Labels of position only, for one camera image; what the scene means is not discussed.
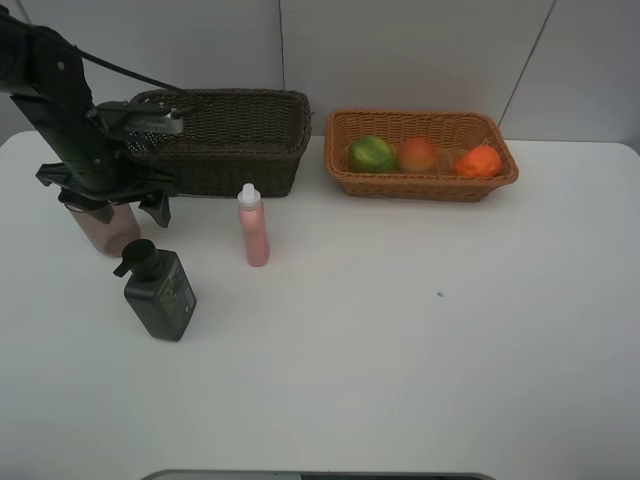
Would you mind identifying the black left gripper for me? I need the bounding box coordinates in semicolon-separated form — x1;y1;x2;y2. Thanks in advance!
11;94;177;228

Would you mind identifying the translucent pink plastic cup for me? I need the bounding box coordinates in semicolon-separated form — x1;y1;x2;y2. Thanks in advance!
66;204;141;258

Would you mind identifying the pink bottle white cap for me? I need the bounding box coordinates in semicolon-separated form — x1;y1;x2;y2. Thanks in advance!
237;183;270;267

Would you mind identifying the green lime fruit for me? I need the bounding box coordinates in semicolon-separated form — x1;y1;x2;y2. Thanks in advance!
348;135;397;174

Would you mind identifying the red yellow peach fruit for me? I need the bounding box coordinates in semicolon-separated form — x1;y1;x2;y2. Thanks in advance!
397;137;438;174

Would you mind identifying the orange tangerine fruit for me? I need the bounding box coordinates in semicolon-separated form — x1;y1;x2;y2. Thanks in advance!
453;145;502;177

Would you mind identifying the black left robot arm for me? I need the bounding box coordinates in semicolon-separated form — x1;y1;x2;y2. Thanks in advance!
1;9;182;228

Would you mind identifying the dark green pump bottle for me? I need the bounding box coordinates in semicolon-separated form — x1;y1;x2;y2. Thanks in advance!
114;239;197;342

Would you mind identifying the dark brown wicker basket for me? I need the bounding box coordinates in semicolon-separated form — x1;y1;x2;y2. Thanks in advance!
128;89;311;198

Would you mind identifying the orange wicker basket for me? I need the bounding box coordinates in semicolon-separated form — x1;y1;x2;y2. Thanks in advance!
324;109;519;202

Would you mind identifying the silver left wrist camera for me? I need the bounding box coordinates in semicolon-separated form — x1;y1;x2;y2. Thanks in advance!
96;101;184;135

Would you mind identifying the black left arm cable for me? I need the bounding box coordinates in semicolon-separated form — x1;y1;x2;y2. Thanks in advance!
0;9;201;114

